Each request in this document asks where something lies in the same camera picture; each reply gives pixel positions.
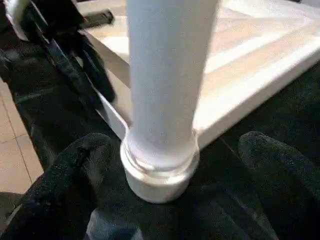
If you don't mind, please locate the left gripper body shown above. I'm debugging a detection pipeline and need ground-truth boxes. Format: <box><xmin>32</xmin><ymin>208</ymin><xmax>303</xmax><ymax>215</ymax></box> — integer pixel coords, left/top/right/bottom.
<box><xmin>31</xmin><ymin>0</ymin><xmax>86</xmax><ymax>44</ymax></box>

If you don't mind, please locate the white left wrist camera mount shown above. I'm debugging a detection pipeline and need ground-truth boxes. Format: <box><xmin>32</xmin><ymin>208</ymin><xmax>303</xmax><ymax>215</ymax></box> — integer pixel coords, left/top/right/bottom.
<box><xmin>4</xmin><ymin>0</ymin><xmax>31</xmax><ymax>42</ymax></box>

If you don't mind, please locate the black work mat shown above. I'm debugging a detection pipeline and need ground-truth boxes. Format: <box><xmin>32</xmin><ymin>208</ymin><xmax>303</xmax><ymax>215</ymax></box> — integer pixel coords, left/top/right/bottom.
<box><xmin>0</xmin><ymin>44</ymin><xmax>320</xmax><ymax>240</ymax></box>

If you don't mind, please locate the white plastic table leg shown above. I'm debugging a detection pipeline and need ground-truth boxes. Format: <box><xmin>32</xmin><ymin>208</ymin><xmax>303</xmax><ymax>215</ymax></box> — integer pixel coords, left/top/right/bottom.
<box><xmin>121</xmin><ymin>0</ymin><xmax>221</xmax><ymax>176</ymax></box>

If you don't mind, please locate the white plastic table top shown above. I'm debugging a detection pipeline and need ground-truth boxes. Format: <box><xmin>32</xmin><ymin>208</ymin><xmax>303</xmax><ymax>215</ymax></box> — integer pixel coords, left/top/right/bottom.
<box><xmin>77</xmin><ymin>0</ymin><xmax>320</xmax><ymax>205</ymax></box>

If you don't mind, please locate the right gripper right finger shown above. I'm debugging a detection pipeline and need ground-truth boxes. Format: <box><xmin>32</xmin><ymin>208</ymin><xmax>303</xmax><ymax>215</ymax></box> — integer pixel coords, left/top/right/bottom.
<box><xmin>237</xmin><ymin>131</ymin><xmax>320</xmax><ymax>240</ymax></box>

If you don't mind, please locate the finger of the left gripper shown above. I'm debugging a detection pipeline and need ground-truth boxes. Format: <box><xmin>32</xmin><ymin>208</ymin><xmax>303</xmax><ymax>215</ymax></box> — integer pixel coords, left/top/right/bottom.
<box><xmin>83</xmin><ymin>9</ymin><xmax>114</xmax><ymax>26</ymax></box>
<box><xmin>79</xmin><ymin>37</ymin><xmax>118</xmax><ymax>103</ymax></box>

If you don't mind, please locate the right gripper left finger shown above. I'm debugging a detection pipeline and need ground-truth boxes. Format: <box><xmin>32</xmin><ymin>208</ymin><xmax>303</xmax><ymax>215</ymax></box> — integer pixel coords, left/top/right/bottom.
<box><xmin>0</xmin><ymin>132</ymin><xmax>121</xmax><ymax>240</ymax></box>

